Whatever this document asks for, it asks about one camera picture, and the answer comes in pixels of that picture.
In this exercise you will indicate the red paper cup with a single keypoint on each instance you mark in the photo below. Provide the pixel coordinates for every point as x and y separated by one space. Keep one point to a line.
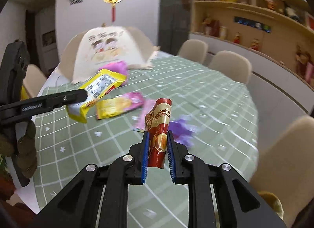
156 124

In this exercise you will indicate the yellow pink snack packet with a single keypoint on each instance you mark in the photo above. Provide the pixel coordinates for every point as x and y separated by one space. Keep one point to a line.
118 105

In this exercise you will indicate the pink toy box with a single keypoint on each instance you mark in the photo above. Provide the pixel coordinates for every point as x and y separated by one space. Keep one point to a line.
117 67

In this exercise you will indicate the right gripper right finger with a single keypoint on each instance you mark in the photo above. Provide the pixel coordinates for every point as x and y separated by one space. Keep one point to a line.
217 194

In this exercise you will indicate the beige cartoon food cover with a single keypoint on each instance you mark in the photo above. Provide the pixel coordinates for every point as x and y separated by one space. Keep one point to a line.
90 50

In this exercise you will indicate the pink narrow wrapper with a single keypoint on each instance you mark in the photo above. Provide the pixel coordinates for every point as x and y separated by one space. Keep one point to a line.
146 108

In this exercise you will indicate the beige chair far left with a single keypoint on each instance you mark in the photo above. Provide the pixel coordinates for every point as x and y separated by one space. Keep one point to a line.
193 50

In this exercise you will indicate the wooden wall shelf unit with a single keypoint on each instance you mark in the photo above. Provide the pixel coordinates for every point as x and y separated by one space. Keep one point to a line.
289 44

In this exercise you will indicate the yellow silver snack wrapper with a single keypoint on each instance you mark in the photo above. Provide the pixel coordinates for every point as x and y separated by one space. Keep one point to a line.
103 82

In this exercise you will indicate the left hand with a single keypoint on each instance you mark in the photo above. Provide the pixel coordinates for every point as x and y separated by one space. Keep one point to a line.
26 151

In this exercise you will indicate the beige chair left side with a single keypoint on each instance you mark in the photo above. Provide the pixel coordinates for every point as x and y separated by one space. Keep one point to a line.
34 80

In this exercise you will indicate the beige chair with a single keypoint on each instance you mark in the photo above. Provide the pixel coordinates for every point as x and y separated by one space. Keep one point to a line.
232 65
34 80
286 169
193 50

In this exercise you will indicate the white lower cabinet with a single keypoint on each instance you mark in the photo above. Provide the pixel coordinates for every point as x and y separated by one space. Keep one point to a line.
280 96

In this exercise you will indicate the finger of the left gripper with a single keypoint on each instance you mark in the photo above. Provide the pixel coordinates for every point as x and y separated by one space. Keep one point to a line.
57 100

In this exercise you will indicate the beige chair far right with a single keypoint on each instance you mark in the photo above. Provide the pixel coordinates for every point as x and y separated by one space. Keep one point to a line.
232 65

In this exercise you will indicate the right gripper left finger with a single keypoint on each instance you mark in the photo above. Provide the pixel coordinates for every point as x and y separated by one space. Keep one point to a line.
98 196

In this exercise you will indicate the beige chair near right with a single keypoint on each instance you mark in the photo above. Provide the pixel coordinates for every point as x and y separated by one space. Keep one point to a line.
286 169

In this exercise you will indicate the purple toy cup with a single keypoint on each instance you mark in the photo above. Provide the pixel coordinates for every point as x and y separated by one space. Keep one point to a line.
183 130

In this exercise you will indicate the red framed picture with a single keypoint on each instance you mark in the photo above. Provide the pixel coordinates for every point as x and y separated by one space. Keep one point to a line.
309 20

